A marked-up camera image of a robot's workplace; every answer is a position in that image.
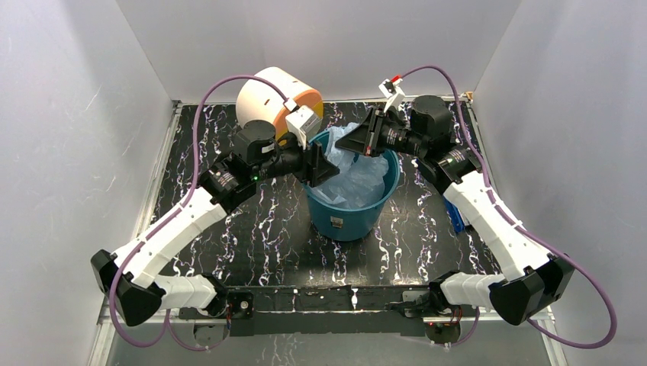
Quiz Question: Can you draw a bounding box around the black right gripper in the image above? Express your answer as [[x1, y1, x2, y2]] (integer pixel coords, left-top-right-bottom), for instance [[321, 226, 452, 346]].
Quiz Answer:
[[334, 107, 427, 158]]

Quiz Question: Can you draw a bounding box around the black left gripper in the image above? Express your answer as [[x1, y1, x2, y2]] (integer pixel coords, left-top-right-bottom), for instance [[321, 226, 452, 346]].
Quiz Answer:
[[254, 130, 340, 187]]

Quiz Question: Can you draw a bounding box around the translucent blue plastic bag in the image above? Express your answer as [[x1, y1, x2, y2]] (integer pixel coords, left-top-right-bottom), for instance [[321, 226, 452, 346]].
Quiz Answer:
[[311, 123, 388, 210]]

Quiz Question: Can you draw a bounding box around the teal plastic trash bin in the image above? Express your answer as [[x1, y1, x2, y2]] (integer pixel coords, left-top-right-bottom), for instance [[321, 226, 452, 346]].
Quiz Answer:
[[304, 130, 400, 242]]

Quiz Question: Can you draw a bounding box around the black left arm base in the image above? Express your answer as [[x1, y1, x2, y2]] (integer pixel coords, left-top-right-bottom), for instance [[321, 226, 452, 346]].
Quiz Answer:
[[179, 288, 255, 348]]

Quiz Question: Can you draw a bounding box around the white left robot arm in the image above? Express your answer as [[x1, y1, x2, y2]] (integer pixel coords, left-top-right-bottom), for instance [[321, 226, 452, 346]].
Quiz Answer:
[[91, 120, 340, 326]]

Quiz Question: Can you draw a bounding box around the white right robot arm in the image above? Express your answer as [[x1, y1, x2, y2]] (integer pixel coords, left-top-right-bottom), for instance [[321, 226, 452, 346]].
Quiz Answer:
[[335, 95, 574, 326]]

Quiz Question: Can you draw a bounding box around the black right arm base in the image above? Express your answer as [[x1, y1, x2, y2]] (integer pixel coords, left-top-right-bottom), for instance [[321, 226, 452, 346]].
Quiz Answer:
[[385, 289, 481, 348]]

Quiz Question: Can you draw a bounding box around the round pastel drawer cabinet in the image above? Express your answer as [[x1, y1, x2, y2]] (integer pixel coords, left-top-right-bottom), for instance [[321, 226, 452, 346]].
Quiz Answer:
[[235, 66, 324, 138]]

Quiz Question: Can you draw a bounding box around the blue stapler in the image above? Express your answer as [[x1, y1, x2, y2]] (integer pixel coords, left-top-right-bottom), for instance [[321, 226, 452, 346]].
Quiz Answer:
[[443, 198, 467, 233]]

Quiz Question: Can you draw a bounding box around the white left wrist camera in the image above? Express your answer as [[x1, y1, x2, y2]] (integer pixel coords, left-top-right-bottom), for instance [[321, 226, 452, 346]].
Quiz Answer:
[[284, 98, 322, 150]]

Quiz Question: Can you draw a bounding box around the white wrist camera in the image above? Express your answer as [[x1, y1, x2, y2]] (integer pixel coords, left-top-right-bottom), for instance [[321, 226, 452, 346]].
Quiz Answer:
[[378, 75, 406, 114], [284, 98, 322, 150]]

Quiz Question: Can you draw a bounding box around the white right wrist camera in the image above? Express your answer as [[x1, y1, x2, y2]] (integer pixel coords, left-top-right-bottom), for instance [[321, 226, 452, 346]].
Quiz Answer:
[[378, 75, 406, 114]]

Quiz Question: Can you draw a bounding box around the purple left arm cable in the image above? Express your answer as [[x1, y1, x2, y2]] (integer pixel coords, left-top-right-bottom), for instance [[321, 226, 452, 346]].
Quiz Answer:
[[108, 75, 299, 352]]

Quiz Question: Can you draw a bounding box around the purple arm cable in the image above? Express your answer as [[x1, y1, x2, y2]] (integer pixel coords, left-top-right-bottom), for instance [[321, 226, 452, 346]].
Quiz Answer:
[[108, 75, 299, 352], [391, 64, 618, 350]]

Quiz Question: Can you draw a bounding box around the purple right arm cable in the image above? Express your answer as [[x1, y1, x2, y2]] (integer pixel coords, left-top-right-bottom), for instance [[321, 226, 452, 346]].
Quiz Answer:
[[391, 64, 618, 350]]

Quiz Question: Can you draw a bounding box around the aluminium frame rail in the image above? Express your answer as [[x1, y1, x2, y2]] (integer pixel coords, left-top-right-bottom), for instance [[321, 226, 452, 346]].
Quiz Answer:
[[89, 286, 567, 365]]

